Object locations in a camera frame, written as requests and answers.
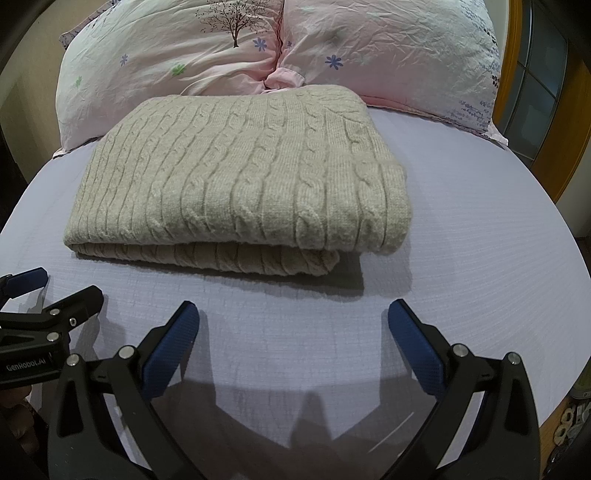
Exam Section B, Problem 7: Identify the beige cable-knit sweater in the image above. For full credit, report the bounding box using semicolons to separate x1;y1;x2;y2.
62;84;414;278

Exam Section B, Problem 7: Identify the lavender bed sheet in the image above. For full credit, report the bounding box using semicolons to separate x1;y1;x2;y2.
0;104;591;480

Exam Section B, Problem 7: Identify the person's left hand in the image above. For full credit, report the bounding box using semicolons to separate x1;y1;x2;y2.
0;386;37;439

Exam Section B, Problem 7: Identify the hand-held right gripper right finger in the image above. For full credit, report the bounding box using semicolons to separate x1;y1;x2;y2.
382;299;543;480

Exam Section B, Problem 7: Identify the glass panel door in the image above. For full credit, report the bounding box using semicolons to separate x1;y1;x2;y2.
501;44;570;163

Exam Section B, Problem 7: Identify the white plastic item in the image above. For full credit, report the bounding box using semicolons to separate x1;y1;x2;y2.
551;394;591;462

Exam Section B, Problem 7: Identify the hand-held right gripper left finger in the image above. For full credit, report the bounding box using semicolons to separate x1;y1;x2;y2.
47;301;208;480

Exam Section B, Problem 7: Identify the wooden framed glass door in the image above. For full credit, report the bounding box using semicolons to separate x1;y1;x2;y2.
492;0;591;205

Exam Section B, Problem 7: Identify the pink floral pillow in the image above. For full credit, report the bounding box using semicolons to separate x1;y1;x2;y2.
54;0;285;154
265;0;509;147

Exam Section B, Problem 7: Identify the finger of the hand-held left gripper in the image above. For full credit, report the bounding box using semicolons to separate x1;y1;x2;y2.
0;285;105;344
0;267;49;305

